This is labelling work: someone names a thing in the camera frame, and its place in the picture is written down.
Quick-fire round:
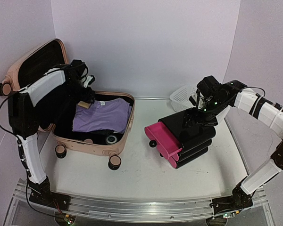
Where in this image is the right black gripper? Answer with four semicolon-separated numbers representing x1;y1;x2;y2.
182;97;228;129

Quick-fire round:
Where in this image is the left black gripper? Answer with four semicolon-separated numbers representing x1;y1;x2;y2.
66;77;96;104

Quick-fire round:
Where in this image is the small tan square box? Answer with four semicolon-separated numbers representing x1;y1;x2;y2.
78;101;91;109

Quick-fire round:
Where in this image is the black pink tiered rack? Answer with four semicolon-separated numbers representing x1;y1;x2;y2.
144;110;216;169

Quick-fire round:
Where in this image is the pink hard-shell suitcase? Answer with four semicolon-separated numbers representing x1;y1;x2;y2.
0;39;135;170

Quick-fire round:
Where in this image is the round glass cosmetic jar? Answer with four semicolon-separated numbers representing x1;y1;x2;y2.
105;134;118;145

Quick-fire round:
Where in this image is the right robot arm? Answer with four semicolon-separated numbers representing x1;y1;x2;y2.
183;75;283;213

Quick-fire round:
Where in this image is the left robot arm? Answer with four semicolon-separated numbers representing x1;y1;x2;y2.
4;60;95;206

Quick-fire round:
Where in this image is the white plastic mesh basket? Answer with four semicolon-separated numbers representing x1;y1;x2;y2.
169;85;197;112

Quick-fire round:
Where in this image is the folded purple shirt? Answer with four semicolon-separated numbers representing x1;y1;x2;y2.
72;98;132;133

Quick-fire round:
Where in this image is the black folded clothing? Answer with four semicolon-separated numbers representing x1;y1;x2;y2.
53;128;124;145

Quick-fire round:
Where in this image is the pink round compact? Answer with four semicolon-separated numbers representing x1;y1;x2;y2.
84;139;93;144

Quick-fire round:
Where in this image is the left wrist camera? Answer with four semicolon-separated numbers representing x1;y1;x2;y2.
81;75;95;88

